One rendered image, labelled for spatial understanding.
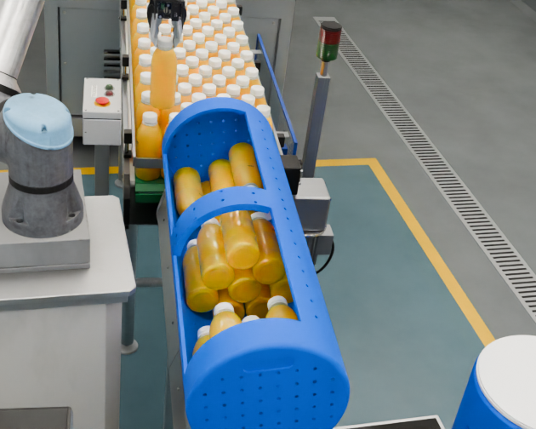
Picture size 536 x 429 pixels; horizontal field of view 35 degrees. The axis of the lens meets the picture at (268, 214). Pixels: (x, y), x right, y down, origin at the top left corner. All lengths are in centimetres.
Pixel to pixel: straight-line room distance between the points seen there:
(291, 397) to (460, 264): 242
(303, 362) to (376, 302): 208
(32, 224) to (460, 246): 264
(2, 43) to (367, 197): 275
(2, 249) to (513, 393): 99
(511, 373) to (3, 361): 98
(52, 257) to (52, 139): 23
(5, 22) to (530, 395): 120
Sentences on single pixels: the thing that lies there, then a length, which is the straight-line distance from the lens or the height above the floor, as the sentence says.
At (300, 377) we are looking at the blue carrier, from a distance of 146.
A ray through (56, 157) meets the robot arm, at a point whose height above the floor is 137.
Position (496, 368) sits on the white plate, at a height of 104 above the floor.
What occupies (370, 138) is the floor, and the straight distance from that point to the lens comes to 465.
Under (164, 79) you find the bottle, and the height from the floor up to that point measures 118.
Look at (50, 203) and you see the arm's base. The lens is 160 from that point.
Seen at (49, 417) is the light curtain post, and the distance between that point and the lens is 65.
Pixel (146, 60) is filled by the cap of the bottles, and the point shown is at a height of 109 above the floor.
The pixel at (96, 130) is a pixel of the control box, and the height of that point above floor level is 104.
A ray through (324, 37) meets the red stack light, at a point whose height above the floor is 123.
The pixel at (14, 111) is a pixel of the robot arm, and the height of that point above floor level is 145.
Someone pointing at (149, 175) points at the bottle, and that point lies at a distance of 236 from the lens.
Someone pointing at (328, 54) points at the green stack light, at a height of 118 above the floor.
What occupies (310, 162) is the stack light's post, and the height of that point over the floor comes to 80.
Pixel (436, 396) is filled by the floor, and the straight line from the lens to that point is 319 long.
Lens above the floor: 218
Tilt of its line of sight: 34 degrees down
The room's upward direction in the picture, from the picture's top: 8 degrees clockwise
